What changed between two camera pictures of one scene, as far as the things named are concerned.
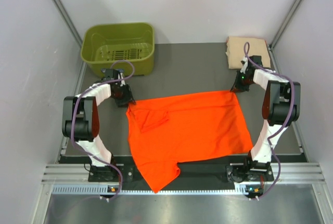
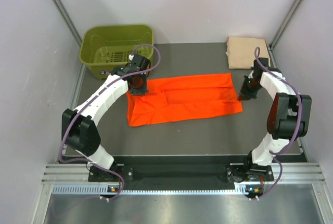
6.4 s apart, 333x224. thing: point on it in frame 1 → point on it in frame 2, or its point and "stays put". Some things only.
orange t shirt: (165, 131) → (174, 97)
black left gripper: (128, 97) → (143, 90)
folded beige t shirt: (238, 48) stays put
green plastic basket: (103, 44) stays put
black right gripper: (237, 87) → (244, 94)
